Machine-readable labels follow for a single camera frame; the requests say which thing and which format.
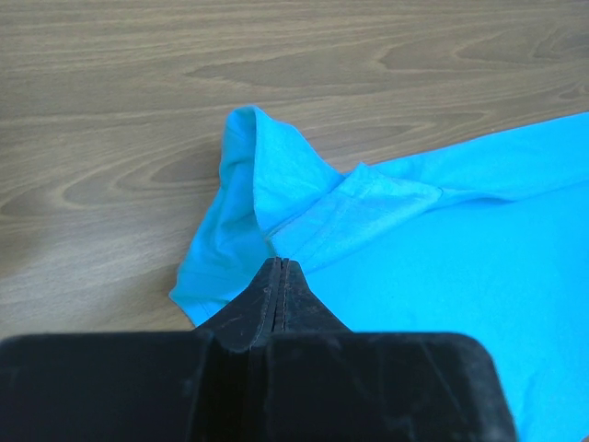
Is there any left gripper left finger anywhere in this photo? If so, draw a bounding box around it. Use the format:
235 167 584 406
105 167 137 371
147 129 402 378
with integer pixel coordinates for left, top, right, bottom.
1 259 282 441

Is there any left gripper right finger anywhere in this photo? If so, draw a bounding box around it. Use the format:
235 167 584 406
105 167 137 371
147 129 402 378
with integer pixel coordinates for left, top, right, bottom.
248 259 516 441

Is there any turquoise t shirt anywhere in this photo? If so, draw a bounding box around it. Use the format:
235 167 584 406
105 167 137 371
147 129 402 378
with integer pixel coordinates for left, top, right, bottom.
170 106 588 441

